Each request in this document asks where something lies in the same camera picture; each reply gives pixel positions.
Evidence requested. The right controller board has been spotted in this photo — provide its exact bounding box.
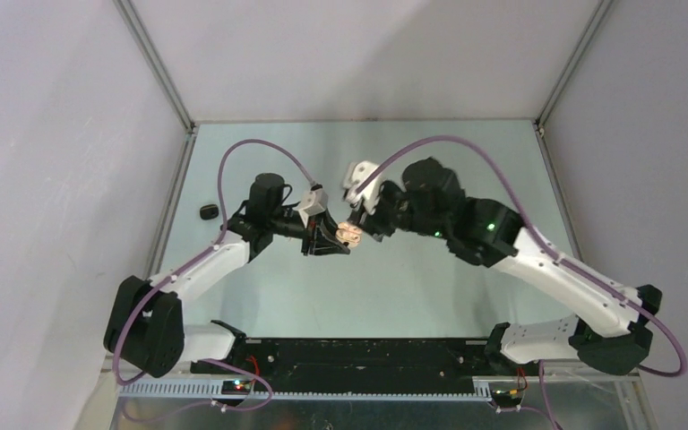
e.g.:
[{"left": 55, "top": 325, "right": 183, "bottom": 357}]
[{"left": 490, "top": 389, "right": 525, "bottom": 409}]

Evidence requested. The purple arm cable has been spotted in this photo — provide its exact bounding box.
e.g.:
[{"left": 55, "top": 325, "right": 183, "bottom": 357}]
[
  {"left": 112, "top": 140, "right": 320, "bottom": 426},
  {"left": 352, "top": 135, "right": 688, "bottom": 430}
]

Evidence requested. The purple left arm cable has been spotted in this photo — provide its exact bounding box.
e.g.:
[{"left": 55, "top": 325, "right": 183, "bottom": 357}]
[{"left": 112, "top": 140, "right": 320, "bottom": 426}]

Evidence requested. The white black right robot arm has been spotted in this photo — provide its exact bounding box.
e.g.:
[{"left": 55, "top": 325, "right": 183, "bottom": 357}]
[{"left": 343, "top": 158, "right": 662, "bottom": 375}]

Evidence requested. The white slotted cable duct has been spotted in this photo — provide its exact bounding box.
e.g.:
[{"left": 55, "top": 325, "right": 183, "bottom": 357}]
[{"left": 116, "top": 379, "right": 494, "bottom": 402}]

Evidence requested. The left controller board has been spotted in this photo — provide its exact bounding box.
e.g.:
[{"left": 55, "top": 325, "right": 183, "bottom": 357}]
[{"left": 221, "top": 380, "right": 253, "bottom": 396}]

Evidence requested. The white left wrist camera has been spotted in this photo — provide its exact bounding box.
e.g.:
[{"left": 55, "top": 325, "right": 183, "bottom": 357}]
[{"left": 295, "top": 184, "right": 328, "bottom": 228}]

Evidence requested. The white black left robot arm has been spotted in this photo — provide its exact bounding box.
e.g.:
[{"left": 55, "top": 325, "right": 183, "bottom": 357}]
[{"left": 103, "top": 173, "right": 360, "bottom": 377}]

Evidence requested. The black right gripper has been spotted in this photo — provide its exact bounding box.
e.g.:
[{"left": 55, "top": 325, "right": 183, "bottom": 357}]
[{"left": 348, "top": 178, "right": 449, "bottom": 242}]

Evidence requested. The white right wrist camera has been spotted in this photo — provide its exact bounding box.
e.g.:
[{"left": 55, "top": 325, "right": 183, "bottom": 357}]
[{"left": 342, "top": 160, "right": 383, "bottom": 215}]

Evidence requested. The aluminium frame post right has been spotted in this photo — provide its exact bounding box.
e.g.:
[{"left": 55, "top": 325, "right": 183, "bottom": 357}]
[{"left": 534, "top": 0, "right": 615, "bottom": 138}]

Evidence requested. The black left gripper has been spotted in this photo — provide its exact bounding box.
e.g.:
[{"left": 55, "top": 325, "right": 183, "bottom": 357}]
[{"left": 268, "top": 206, "right": 350, "bottom": 256}]

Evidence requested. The controller board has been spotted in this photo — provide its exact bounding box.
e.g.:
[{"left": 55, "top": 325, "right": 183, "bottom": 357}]
[
  {"left": 221, "top": 380, "right": 253, "bottom": 396},
  {"left": 490, "top": 389, "right": 525, "bottom": 409}
]

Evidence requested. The aluminium frame post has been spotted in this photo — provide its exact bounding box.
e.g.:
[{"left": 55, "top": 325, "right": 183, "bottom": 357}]
[
  {"left": 113, "top": 0, "right": 195, "bottom": 133},
  {"left": 534, "top": 0, "right": 615, "bottom": 138}
]

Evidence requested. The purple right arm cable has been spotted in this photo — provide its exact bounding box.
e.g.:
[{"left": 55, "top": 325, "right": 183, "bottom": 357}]
[{"left": 352, "top": 135, "right": 688, "bottom": 430}]

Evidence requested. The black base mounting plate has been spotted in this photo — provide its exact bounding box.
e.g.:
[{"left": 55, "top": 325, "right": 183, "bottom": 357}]
[{"left": 189, "top": 338, "right": 529, "bottom": 395}]

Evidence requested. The black earbud charging case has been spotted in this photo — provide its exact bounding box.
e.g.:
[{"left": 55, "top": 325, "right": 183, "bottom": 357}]
[{"left": 199, "top": 203, "right": 220, "bottom": 220}]

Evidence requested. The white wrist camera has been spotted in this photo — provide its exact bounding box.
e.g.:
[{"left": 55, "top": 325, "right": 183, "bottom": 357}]
[
  {"left": 295, "top": 184, "right": 328, "bottom": 228},
  {"left": 342, "top": 160, "right": 383, "bottom": 215}
]

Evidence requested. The white earbud charging case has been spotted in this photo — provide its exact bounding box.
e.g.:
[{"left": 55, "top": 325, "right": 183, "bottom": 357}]
[{"left": 335, "top": 221, "right": 363, "bottom": 248}]

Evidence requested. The aluminium frame post left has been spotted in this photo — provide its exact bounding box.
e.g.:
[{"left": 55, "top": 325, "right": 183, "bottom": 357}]
[{"left": 113, "top": 0, "right": 195, "bottom": 133}]

